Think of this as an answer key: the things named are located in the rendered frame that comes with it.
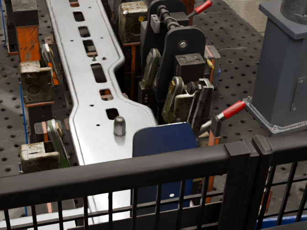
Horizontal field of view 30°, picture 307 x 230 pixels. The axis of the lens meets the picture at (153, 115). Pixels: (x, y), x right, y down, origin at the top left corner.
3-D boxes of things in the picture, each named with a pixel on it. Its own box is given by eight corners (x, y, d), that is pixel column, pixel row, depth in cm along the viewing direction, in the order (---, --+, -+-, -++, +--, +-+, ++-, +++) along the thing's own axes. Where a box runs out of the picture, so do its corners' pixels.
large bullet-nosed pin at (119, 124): (112, 133, 146) (112, 113, 142) (124, 132, 147) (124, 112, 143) (114, 141, 144) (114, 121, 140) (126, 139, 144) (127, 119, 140)
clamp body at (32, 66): (23, 150, 182) (11, 58, 160) (61, 144, 185) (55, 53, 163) (26, 169, 175) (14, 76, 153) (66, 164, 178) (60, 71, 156)
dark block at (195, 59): (165, 169, 177) (174, 54, 152) (187, 166, 179) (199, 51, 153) (170, 180, 174) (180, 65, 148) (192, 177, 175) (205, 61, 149)
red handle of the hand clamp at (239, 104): (182, 130, 135) (239, 94, 133) (186, 136, 137) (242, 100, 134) (187, 142, 132) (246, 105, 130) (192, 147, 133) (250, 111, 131)
